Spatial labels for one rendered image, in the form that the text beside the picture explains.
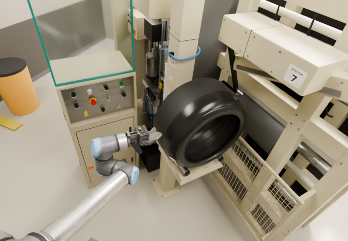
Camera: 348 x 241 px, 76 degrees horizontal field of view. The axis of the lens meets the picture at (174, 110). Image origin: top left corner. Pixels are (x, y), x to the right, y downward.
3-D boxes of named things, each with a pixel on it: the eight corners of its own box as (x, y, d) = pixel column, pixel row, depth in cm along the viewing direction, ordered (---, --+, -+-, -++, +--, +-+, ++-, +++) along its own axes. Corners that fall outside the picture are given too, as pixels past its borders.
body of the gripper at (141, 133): (150, 134, 115) (128, 139, 109) (149, 145, 120) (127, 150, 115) (145, 124, 120) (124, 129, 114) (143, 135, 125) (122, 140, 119)
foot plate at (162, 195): (149, 179, 241) (149, 178, 240) (171, 170, 252) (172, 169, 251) (160, 200, 224) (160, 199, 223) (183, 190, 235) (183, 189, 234)
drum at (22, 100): (26, 94, 330) (8, 54, 286) (49, 103, 320) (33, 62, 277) (0, 111, 299) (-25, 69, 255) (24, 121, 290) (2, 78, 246)
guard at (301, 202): (199, 159, 230) (212, 108, 184) (200, 159, 231) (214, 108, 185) (261, 246, 172) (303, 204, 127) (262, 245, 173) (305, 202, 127)
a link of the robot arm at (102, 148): (90, 151, 113) (88, 135, 108) (114, 145, 119) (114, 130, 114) (94, 163, 106) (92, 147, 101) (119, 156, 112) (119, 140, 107)
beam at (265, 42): (216, 40, 134) (222, 14, 124) (248, 35, 144) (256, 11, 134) (300, 98, 95) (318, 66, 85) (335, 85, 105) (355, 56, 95)
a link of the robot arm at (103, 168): (110, 182, 112) (109, 164, 106) (91, 175, 115) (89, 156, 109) (120, 170, 120) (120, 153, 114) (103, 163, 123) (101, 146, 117)
